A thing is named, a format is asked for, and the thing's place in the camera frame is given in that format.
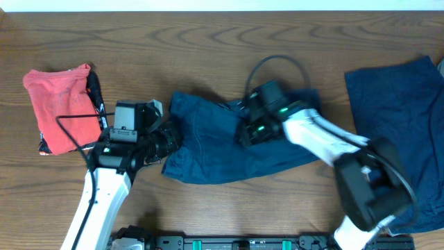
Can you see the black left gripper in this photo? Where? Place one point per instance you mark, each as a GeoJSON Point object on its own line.
{"type": "Point", "coordinates": [172, 142]}

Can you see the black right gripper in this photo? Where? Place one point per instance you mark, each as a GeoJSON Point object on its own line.
{"type": "Point", "coordinates": [243, 129]}

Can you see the dark blue denim shorts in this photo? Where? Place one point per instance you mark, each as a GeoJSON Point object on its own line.
{"type": "Point", "coordinates": [210, 153]}

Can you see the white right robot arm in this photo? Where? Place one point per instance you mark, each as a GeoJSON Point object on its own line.
{"type": "Point", "coordinates": [369, 174]}

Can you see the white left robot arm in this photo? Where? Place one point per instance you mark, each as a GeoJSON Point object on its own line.
{"type": "Point", "coordinates": [112, 166]}

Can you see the dark blue clothes pile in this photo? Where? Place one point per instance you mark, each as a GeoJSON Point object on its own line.
{"type": "Point", "coordinates": [404, 103]}

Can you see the folded black patterned garment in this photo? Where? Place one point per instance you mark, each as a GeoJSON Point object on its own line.
{"type": "Point", "coordinates": [94, 93]}

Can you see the folded red t-shirt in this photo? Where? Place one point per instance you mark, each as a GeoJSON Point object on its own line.
{"type": "Point", "coordinates": [63, 93]}

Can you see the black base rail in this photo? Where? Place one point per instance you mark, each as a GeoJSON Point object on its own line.
{"type": "Point", "coordinates": [134, 237]}

